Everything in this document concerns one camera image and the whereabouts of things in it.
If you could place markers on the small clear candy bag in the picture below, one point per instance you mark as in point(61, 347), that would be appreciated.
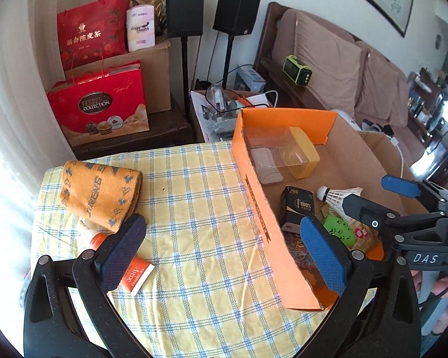
point(298, 251)

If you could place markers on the beige sofa cushion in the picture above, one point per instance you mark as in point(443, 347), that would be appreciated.
point(384, 90)
point(329, 50)

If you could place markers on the green oval perforated case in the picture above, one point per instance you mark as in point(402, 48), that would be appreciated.
point(339, 228)

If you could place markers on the green black portable device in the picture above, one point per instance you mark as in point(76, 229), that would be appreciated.
point(299, 73)

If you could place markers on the orange cardboard box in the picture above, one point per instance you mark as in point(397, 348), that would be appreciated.
point(345, 162)

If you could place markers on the white feather shuttlecock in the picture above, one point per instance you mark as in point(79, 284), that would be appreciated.
point(334, 197)

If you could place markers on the orange patterned towel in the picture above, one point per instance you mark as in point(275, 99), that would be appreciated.
point(101, 194)

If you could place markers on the right black speaker on stand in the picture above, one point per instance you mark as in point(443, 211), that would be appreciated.
point(234, 18)

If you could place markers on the clear box with yellow lid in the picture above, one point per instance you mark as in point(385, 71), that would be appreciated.
point(281, 154)

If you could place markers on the red tea gift bag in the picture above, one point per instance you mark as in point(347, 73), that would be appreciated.
point(92, 32)

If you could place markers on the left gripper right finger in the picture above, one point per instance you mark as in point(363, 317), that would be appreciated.
point(376, 312)

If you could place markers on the large brown carton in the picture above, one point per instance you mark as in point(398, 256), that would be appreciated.
point(154, 71)

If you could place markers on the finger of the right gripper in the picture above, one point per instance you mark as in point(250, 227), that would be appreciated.
point(373, 212)
point(431, 196)

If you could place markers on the white sheer curtain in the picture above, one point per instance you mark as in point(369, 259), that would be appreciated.
point(31, 140)

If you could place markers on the yellow blue checkered tablecloth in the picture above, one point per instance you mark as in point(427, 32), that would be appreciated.
point(211, 293)

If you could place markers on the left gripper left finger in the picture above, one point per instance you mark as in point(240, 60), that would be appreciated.
point(52, 327)

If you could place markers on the orange white sunscreen tube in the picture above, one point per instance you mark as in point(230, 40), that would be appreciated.
point(91, 236)

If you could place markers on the small black box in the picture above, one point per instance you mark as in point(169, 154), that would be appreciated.
point(296, 203)

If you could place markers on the pink white tissue pack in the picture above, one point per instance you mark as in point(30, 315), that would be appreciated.
point(140, 27)

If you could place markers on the white box of clutter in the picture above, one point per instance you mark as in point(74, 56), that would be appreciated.
point(215, 109)

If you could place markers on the white rounded device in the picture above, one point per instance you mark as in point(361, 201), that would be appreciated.
point(348, 119)

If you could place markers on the red chocolate collection gift bag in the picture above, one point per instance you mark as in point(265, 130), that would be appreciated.
point(99, 106)

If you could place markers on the black speaker on stand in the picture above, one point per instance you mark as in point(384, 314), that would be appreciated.
point(234, 18)
point(184, 19)

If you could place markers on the left black speaker on stand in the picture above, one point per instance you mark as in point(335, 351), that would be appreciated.
point(184, 19)

